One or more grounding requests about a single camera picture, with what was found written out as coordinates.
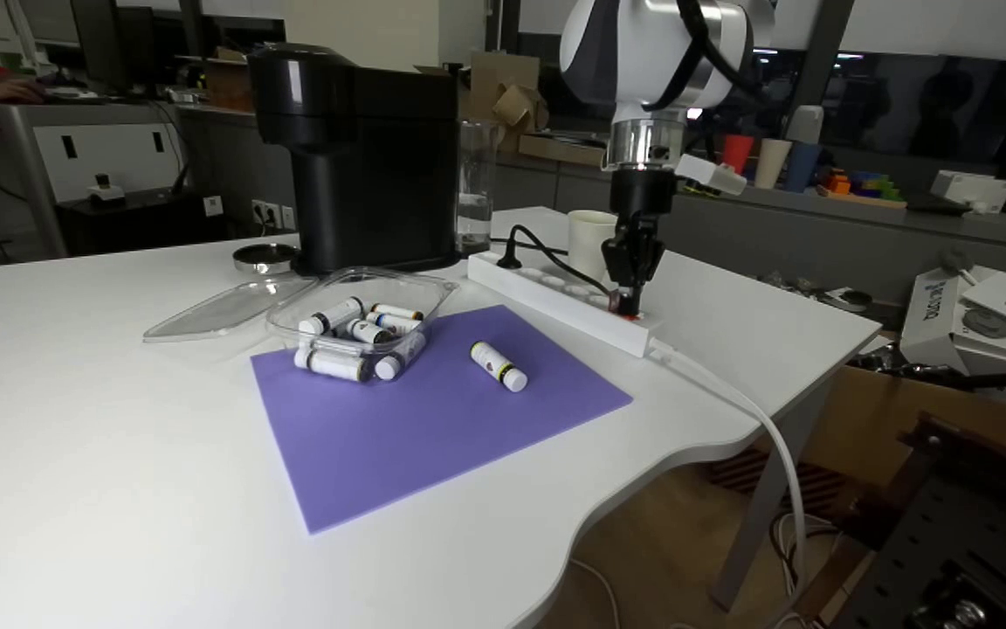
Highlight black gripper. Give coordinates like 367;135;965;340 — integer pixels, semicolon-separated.
601;170;679;321

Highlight grey cabinet counter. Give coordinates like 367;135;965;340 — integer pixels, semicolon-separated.
489;158;1006;308

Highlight white power strip orange button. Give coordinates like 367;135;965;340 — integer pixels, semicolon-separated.
462;250;658;364

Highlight round black metal dish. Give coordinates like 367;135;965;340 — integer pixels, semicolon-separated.
230;239;304;279

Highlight white cabinet with slots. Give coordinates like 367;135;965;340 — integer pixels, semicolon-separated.
7;103;198;259

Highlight brown cardboard boxes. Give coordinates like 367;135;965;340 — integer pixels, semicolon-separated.
466;48;620;174

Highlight beige cup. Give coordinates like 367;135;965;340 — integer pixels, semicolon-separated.
750;135;792;196

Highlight small white box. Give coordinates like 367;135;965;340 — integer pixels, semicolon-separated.
929;168;1006;219

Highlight blue cup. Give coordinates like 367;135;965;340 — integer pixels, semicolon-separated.
784;135;826;196

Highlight black perforated metal rack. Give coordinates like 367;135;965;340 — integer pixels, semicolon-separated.
835;415;1006;629

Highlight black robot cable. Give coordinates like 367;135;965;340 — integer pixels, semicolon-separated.
667;0;764;111

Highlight white printed product box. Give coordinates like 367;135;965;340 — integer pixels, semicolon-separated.
897;261;1006;378

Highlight white power strip cable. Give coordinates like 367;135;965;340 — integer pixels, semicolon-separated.
638;335;814;587

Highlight grey upturned cup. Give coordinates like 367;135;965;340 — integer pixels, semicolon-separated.
785;103;829;146

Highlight black plug with cable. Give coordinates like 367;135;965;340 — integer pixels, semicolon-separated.
489;219;625;308

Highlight red cup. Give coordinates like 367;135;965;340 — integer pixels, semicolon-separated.
719;133;759;187

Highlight purple paper mat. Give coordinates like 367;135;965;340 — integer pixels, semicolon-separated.
249;305;636;540

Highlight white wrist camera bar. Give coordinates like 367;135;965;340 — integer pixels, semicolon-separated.
674;149;750;199

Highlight white cylindrical tube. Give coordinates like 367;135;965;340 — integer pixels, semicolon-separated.
370;330;431;385
467;340;532;395
370;302;431;330
290;344;375;388
296;298;370;344
342;318;397;351

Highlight colourful toy blocks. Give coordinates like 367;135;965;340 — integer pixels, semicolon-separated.
818;168;908;209

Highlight clear water tank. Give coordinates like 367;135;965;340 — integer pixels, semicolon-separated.
454;117;504;254

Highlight black coffee machine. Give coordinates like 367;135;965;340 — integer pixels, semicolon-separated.
249;43;466;279

